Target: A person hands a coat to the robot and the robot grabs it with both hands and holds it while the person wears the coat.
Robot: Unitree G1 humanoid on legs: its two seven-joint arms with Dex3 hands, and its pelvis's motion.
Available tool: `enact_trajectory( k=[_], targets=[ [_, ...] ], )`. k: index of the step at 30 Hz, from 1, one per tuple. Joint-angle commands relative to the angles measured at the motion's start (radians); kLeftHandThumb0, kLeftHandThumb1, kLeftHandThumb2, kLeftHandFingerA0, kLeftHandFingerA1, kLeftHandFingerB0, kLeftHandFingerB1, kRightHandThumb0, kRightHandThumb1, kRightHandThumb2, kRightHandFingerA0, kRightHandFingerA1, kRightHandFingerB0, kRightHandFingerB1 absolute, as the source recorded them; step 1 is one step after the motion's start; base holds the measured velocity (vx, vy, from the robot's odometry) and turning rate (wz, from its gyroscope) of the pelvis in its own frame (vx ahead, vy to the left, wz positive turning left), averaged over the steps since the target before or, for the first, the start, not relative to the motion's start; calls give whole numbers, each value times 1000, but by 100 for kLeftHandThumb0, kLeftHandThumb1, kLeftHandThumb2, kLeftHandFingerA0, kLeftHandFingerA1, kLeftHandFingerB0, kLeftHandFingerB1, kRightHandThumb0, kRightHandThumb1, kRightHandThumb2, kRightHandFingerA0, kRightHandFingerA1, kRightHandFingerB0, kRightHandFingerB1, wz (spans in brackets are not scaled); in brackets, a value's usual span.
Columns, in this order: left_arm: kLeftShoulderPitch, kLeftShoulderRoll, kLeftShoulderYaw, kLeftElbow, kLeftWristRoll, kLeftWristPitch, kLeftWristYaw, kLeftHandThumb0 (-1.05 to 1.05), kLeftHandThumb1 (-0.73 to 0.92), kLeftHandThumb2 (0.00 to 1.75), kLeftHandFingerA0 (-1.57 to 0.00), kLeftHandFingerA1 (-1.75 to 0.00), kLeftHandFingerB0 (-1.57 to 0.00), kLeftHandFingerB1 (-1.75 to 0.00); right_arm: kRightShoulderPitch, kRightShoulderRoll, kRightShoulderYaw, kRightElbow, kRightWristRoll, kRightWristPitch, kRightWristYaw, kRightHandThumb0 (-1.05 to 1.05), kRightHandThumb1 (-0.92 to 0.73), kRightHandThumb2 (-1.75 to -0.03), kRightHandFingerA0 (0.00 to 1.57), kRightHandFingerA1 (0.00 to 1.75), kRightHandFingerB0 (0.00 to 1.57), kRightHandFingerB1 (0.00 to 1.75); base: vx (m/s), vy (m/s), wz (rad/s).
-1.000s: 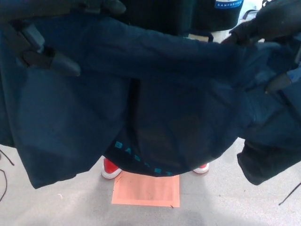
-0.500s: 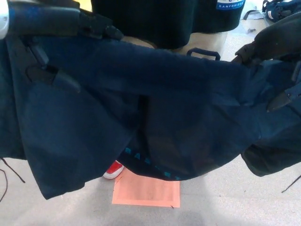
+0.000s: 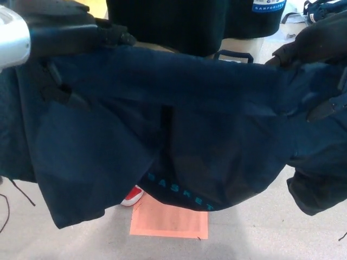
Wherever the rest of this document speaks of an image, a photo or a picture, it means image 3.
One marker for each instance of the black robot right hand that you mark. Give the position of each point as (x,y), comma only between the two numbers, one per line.
(317,38)

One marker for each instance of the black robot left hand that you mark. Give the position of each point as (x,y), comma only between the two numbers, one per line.
(67,35)

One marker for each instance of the navy blue coat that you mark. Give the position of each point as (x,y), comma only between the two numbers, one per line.
(122,130)

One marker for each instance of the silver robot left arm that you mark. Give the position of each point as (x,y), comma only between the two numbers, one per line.
(13,35)

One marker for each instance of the red white right sneaker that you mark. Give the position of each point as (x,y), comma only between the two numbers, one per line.
(132,196)

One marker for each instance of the orange floor sheet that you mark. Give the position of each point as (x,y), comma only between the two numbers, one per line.
(168,222)

